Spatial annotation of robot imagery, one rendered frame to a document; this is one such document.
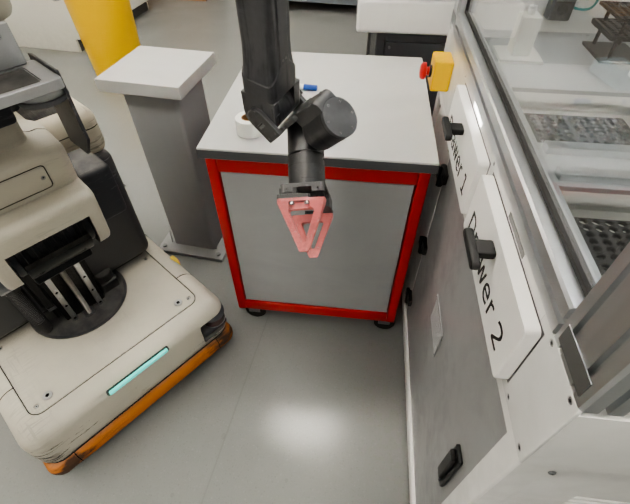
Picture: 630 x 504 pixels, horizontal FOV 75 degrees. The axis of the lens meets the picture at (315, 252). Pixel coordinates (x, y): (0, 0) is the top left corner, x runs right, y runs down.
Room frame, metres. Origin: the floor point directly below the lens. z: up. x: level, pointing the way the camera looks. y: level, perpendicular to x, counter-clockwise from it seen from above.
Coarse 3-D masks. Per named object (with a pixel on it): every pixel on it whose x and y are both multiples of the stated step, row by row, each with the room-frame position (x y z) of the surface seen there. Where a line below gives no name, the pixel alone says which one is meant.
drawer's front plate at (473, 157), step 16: (464, 96) 0.78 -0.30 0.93; (464, 112) 0.72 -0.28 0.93; (464, 128) 0.69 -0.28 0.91; (448, 144) 0.77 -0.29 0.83; (464, 144) 0.66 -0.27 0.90; (480, 144) 0.60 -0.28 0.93; (464, 160) 0.63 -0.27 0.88; (480, 160) 0.56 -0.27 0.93; (464, 176) 0.60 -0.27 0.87; (464, 192) 0.57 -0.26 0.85; (464, 208) 0.55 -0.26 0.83
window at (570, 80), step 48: (480, 0) 0.96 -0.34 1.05; (528, 0) 0.67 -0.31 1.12; (576, 0) 0.52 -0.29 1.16; (624, 0) 0.42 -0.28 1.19; (528, 48) 0.61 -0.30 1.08; (576, 48) 0.47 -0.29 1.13; (624, 48) 0.38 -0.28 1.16; (528, 96) 0.54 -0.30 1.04; (576, 96) 0.42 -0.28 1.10; (624, 96) 0.35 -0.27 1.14; (528, 144) 0.48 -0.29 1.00; (576, 144) 0.38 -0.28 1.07; (624, 144) 0.31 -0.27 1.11; (576, 192) 0.34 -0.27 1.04; (624, 192) 0.28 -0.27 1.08; (576, 240) 0.29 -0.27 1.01; (624, 240) 0.24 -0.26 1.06
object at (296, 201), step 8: (280, 192) 0.47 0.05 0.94; (296, 192) 0.46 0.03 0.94; (280, 200) 0.44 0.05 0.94; (288, 200) 0.44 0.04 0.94; (296, 200) 0.44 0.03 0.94; (304, 200) 0.44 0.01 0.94; (312, 200) 0.43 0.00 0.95; (320, 200) 0.43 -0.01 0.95; (280, 208) 0.43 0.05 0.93; (288, 208) 0.43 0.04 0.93; (296, 208) 0.44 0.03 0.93; (304, 208) 0.43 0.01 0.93; (312, 208) 0.43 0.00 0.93; (320, 208) 0.43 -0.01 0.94; (288, 216) 0.43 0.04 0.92; (312, 216) 0.42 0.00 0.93; (320, 216) 0.43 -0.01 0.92; (288, 224) 0.42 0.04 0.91; (312, 224) 0.42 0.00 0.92; (296, 232) 0.41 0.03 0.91; (312, 232) 0.41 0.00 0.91; (296, 240) 0.40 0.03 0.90; (312, 240) 0.40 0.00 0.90; (304, 248) 0.40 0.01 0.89
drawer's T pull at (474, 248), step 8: (464, 232) 0.41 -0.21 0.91; (472, 232) 0.41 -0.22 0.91; (464, 240) 0.40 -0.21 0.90; (472, 240) 0.39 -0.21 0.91; (480, 240) 0.39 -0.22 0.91; (488, 240) 0.39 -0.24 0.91; (472, 248) 0.38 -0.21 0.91; (480, 248) 0.38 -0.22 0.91; (488, 248) 0.38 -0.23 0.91; (472, 256) 0.36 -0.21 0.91; (480, 256) 0.37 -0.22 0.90; (488, 256) 0.37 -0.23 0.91; (472, 264) 0.35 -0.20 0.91; (480, 264) 0.35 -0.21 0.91
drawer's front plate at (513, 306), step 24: (480, 192) 0.50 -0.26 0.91; (480, 216) 0.46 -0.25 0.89; (504, 216) 0.42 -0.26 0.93; (504, 240) 0.37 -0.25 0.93; (504, 264) 0.34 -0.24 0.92; (480, 288) 0.37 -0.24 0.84; (504, 288) 0.31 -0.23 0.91; (480, 312) 0.34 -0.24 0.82; (504, 312) 0.29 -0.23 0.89; (528, 312) 0.26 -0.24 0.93; (504, 336) 0.26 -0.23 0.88; (528, 336) 0.24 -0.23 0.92; (504, 360) 0.24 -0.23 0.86
